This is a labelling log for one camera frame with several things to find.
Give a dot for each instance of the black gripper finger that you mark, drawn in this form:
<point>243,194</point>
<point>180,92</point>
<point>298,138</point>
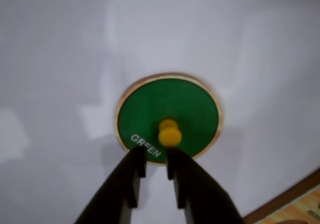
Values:
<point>200,194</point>
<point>125,179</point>

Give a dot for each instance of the green circle piece yellow pin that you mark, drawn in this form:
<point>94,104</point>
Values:
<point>170,101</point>

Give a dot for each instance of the wooden shapes puzzle board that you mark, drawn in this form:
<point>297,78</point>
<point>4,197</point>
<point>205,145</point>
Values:
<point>300,206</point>

